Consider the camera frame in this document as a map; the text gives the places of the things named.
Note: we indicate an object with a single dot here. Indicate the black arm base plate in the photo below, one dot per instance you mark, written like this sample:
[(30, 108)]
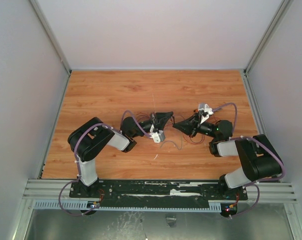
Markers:
[(155, 194)]

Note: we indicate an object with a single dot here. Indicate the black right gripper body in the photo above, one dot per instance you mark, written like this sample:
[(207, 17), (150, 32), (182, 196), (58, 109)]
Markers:
[(195, 124)]

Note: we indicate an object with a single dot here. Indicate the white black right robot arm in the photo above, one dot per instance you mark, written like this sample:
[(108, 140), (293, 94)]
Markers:
[(258, 158)]

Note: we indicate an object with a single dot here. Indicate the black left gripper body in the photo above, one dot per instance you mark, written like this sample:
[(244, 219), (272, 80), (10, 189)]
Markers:
[(146, 125)]

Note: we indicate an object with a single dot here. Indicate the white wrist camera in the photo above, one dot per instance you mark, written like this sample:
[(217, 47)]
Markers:
[(204, 112), (158, 136)]

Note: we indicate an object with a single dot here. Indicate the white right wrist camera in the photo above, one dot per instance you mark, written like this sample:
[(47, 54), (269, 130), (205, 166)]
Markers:
[(204, 112)]

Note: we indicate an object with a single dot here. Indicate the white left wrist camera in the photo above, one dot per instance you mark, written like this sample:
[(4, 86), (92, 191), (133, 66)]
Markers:
[(158, 136)]

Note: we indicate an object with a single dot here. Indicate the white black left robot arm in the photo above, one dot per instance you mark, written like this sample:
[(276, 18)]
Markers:
[(88, 141)]

